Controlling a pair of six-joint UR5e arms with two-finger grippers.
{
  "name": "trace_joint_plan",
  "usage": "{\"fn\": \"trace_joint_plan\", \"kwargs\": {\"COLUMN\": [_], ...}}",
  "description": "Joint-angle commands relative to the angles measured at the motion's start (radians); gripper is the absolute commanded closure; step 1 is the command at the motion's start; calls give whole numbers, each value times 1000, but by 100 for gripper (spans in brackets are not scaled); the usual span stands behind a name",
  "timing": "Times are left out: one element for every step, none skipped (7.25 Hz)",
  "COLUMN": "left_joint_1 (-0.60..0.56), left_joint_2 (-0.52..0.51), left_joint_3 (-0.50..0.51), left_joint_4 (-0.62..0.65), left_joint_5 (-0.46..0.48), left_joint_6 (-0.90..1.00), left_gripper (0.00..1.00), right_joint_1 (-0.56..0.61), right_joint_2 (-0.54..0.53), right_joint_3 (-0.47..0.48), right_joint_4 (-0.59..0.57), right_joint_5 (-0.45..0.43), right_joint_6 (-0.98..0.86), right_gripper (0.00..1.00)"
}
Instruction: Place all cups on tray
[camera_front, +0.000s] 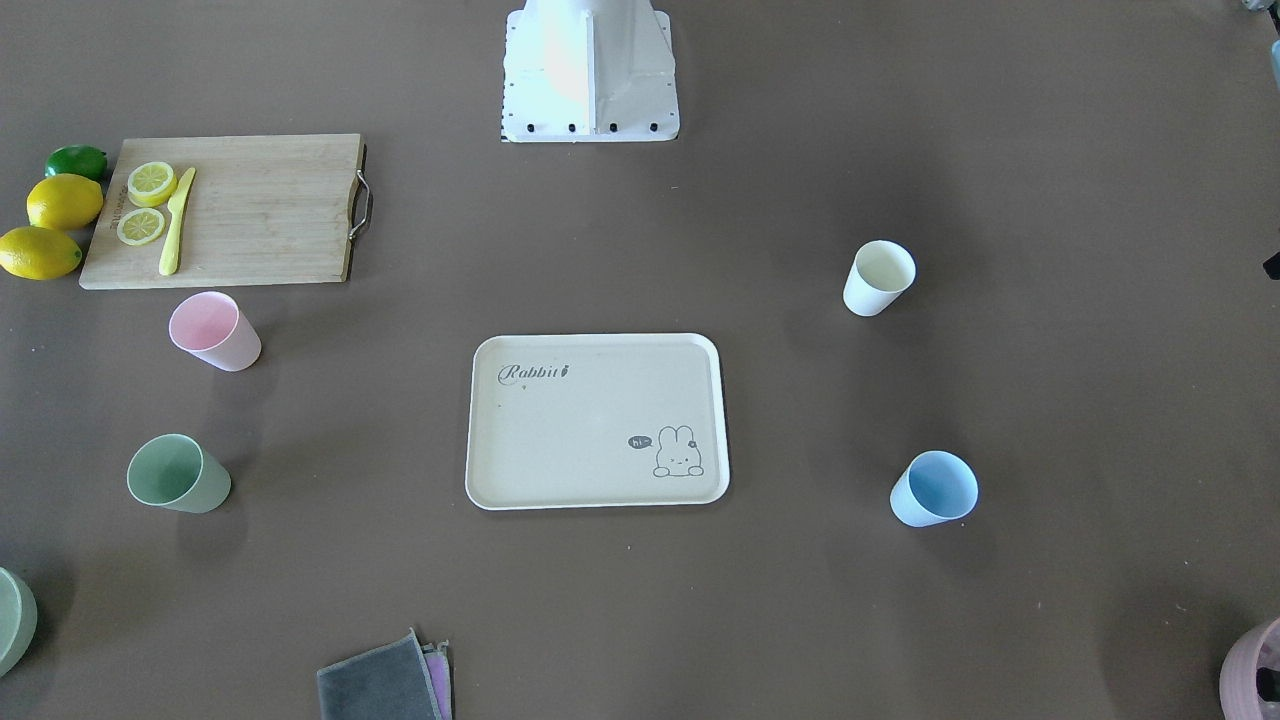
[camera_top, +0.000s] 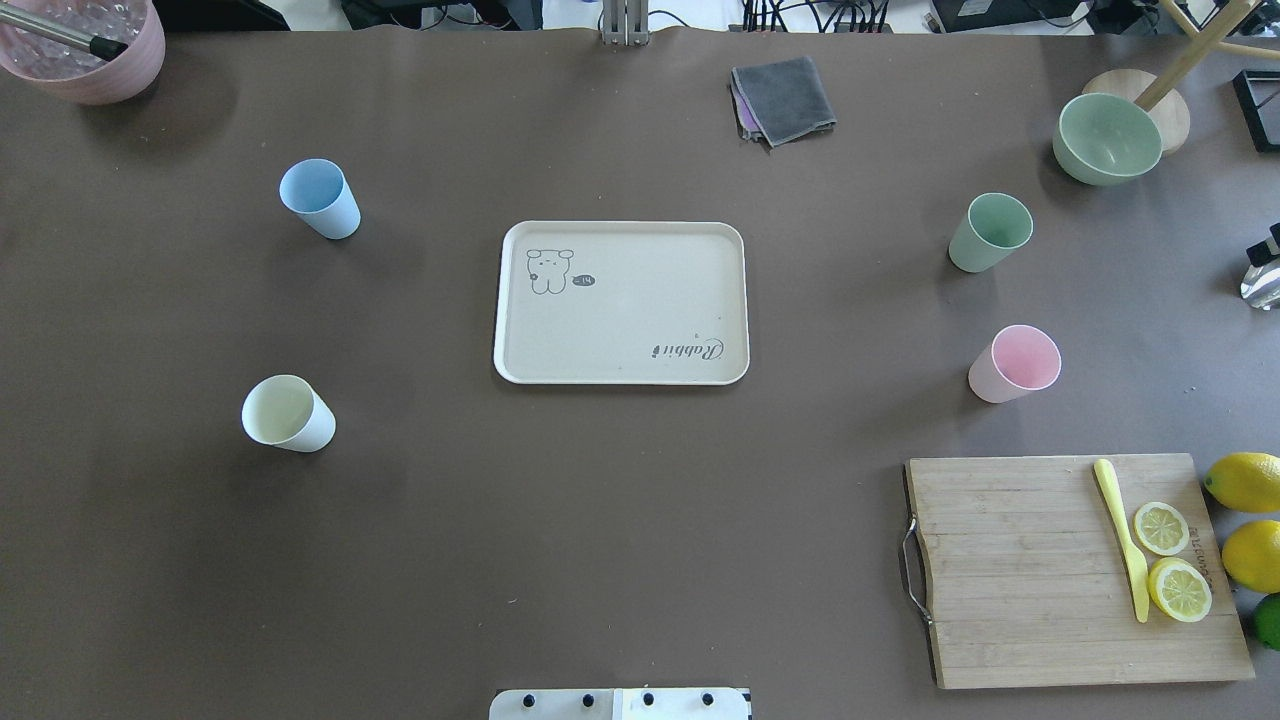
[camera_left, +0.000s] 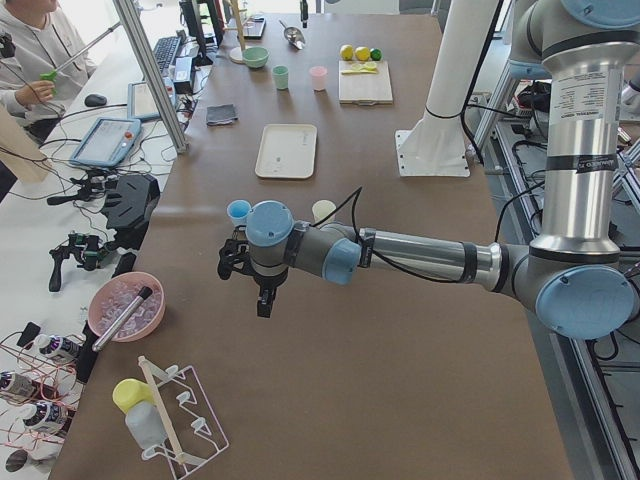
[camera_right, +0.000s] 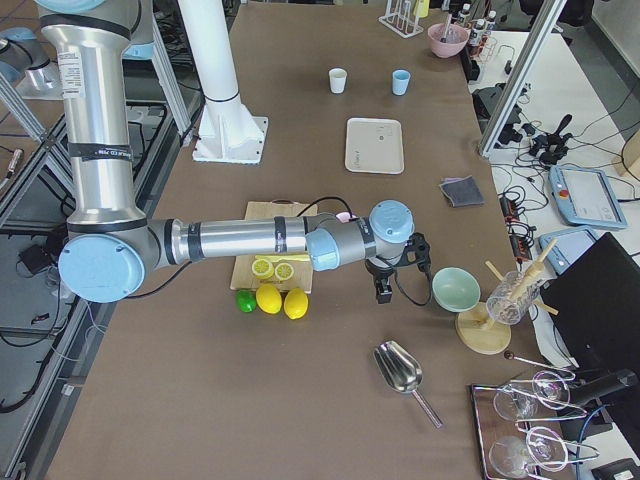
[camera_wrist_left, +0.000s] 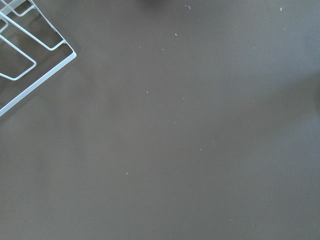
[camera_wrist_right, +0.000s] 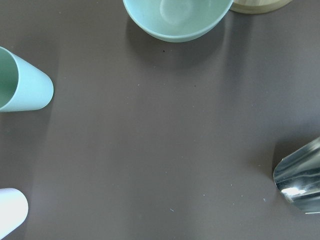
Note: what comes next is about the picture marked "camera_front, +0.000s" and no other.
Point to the cream white cup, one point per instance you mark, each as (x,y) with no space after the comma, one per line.
(880,272)

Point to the blue cup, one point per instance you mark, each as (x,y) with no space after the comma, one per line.
(937,486)

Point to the pink cup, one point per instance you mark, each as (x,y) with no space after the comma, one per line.
(210,326)

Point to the green cup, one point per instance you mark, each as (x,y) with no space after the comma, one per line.
(174,472)

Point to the cream rabbit tray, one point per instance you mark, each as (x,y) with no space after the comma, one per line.
(572,421)

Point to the pink cloth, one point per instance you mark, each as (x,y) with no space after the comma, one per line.
(438,664)

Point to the grey cloth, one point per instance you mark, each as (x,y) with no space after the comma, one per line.
(390,682)

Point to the yellow plastic knife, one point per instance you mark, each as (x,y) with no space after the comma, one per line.
(176,205)

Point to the lemon slice lower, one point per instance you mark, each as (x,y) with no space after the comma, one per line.
(141,226)

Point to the lemon slice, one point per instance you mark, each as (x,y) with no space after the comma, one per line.
(141,226)
(151,184)

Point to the lemon slice upper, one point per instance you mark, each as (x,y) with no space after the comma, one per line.
(151,184)

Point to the yellow lemon upper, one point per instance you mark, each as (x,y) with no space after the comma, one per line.
(64,202)

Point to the yellow lemon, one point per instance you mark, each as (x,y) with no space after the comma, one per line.
(64,202)
(38,253)

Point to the green lime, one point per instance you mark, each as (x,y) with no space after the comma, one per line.
(79,160)

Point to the yellow lemon lower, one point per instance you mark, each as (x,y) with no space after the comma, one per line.
(38,253)

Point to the green bowl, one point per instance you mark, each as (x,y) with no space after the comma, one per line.
(19,615)

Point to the pink mixing bowl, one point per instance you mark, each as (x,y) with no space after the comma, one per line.
(1248,678)

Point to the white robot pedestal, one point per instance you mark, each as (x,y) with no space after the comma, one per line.
(589,72)

